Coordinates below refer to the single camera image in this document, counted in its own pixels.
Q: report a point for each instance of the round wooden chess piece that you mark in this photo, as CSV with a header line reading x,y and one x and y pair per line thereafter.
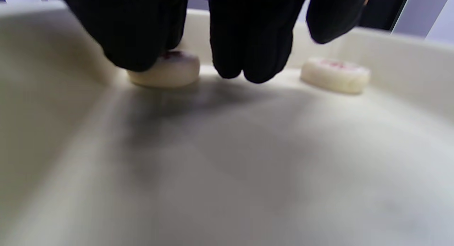
x,y
335,79
173,75

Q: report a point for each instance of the black door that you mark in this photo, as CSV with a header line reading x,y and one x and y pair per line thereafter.
x,y
385,8

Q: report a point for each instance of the beige plastic tray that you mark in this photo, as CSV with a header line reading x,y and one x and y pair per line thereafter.
x,y
227,168

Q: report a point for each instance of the person's right hand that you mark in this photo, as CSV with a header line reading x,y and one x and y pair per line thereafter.
x,y
248,26

